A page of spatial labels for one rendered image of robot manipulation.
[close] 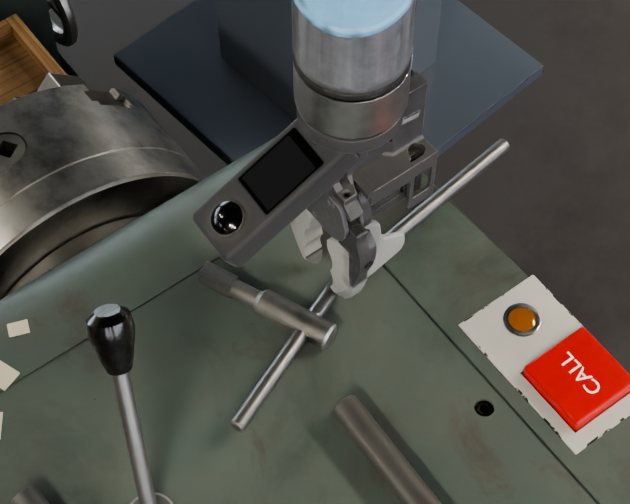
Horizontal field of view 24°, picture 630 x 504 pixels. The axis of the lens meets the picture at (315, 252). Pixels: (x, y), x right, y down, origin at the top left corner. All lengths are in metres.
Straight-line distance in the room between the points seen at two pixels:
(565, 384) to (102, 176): 0.42
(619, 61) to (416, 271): 1.85
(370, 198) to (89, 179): 0.31
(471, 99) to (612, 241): 0.86
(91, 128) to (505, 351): 0.41
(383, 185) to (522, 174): 1.77
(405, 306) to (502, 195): 1.60
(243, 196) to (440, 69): 0.96
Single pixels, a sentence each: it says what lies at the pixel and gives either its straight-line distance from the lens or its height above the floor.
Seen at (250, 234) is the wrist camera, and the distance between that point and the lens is 0.97.
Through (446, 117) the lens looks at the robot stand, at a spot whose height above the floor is 0.75.
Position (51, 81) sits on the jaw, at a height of 1.19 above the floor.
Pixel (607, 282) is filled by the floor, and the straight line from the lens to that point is 2.65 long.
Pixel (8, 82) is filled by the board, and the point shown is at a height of 0.88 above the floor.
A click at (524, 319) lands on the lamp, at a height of 1.26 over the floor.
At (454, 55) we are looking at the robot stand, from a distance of 1.93.
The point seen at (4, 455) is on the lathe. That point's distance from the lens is 1.09.
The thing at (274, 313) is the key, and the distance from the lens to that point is 1.10.
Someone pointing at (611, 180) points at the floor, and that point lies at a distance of 2.77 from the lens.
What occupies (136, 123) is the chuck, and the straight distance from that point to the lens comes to 1.31.
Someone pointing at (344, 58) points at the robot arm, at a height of 1.56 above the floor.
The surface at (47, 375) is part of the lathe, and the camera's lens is 1.11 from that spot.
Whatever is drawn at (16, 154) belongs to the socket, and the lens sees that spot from 1.25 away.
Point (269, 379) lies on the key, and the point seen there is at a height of 1.27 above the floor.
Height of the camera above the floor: 2.23
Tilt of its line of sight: 58 degrees down
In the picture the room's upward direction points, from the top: straight up
